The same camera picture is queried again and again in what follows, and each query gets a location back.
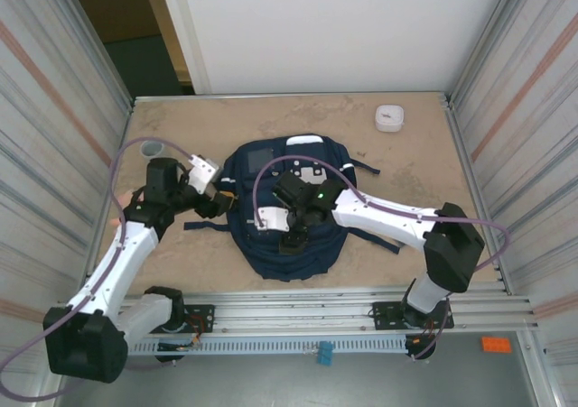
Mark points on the navy blue backpack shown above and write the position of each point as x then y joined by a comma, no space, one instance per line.
262,253

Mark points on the blue plastic connector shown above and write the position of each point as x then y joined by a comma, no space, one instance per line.
325,354

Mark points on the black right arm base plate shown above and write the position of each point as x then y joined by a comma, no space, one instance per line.
384,314

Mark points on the pink plush doll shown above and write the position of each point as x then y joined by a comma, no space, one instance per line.
126,197

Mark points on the grey ceramic cup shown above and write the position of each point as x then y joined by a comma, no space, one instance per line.
150,149

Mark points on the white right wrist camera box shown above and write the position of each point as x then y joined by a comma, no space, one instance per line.
273,217

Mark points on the white round container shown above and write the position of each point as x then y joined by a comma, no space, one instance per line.
389,117

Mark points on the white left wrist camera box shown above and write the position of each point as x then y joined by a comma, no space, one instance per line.
203,172

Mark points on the brown wooden door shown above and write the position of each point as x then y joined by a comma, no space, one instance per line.
122,10

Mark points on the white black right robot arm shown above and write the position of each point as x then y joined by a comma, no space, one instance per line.
384,213

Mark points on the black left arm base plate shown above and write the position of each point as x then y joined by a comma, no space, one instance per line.
203,312

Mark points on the orange toy brick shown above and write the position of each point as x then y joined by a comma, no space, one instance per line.
496,345

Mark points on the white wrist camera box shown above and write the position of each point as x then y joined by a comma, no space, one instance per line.
203,172
273,217

